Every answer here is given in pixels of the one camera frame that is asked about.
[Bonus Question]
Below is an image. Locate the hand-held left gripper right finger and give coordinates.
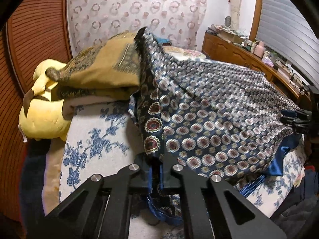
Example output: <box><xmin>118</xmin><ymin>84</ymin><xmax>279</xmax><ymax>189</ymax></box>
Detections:
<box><xmin>159</xmin><ymin>151</ymin><xmax>288</xmax><ymax>239</ymax></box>

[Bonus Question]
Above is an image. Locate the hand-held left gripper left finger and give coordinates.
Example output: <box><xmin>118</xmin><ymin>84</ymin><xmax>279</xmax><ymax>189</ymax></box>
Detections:
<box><xmin>37</xmin><ymin>152</ymin><xmax>155</xmax><ymax>239</ymax></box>

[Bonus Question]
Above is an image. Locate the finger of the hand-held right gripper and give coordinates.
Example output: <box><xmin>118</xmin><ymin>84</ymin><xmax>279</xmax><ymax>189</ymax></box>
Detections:
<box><xmin>280</xmin><ymin>109</ymin><xmax>311</xmax><ymax>131</ymax></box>

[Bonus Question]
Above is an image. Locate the navy circle-patterned satin top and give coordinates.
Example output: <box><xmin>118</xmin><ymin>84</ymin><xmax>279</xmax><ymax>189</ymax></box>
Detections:
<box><xmin>128</xmin><ymin>27</ymin><xmax>303</xmax><ymax>224</ymax></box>

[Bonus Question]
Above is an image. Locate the blue floral bed sheet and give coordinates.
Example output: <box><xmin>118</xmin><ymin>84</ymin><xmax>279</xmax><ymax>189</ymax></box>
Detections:
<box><xmin>58</xmin><ymin>100</ymin><xmax>307</xmax><ymax>239</ymax></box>

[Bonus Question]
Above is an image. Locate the pink thermos jug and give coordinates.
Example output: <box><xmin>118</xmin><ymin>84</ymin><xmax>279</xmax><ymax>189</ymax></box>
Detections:
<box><xmin>255</xmin><ymin>41</ymin><xmax>266</xmax><ymax>55</ymax></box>

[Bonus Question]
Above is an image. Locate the dark clothing pile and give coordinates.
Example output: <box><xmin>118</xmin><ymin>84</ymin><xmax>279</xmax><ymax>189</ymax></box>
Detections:
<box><xmin>272</xmin><ymin>164</ymin><xmax>319</xmax><ymax>239</ymax></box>

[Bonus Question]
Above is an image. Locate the wooden sideboard cabinet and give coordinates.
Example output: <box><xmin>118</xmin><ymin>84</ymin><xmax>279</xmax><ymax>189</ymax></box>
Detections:
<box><xmin>202</xmin><ymin>31</ymin><xmax>312</xmax><ymax>110</ymax></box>

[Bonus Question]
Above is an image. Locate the grey window blind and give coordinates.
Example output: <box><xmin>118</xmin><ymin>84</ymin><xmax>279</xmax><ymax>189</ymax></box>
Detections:
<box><xmin>257</xmin><ymin>0</ymin><xmax>319</xmax><ymax>85</ymax></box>

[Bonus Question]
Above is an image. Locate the group of small bottles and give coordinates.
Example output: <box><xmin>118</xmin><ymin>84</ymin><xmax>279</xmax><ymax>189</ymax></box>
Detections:
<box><xmin>242</xmin><ymin>39</ymin><xmax>256</xmax><ymax>51</ymax></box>

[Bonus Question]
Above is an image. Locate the cream fleece blanket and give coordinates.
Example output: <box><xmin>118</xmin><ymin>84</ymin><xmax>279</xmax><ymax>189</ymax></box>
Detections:
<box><xmin>41</xmin><ymin>149</ymin><xmax>65</xmax><ymax>215</ymax></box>

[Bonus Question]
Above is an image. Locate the cardboard box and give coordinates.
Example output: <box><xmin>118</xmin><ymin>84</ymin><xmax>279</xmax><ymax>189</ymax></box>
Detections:
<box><xmin>217</xmin><ymin>28</ymin><xmax>246</xmax><ymax>45</ymax></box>

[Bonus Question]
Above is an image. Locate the yellow patterned garment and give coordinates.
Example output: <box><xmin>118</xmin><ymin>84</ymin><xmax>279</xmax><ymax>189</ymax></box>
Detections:
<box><xmin>45</xmin><ymin>31</ymin><xmax>147</xmax><ymax>100</ymax></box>

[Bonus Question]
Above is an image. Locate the yellow plush toy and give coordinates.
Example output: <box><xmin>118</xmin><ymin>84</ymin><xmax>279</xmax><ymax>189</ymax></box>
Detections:
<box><xmin>19</xmin><ymin>59</ymin><xmax>69</xmax><ymax>142</ymax></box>

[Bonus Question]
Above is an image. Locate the pink floral blanket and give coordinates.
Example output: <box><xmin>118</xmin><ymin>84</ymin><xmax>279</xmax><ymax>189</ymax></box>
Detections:
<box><xmin>162</xmin><ymin>45</ymin><xmax>206</xmax><ymax>63</ymax></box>

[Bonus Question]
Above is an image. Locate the cream tied curtain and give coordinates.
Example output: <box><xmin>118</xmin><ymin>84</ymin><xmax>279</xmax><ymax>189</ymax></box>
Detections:
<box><xmin>225</xmin><ymin>0</ymin><xmax>243</xmax><ymax>29</ymax></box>

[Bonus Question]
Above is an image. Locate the wooden louvered wardrobe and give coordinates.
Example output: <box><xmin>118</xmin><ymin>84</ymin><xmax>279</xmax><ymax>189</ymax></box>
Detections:
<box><xmin>0</xmin><ymin>0</ymin><xmax>73</xmax><ymax>224</ymax></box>

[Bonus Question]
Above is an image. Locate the wooden window frame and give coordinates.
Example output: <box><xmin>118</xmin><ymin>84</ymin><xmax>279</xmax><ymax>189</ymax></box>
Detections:
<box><xmin>249</xmin><ymin>0</ymin><xmax>265</xmax><ymax>43</ymax></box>

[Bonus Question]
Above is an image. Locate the sheer ring-patterned curtain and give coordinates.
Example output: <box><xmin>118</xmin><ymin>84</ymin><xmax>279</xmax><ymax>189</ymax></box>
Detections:
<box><xmin>65</xmin><ymin>0</ymin><xmax>207</xmax><ymax>58</ymax></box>

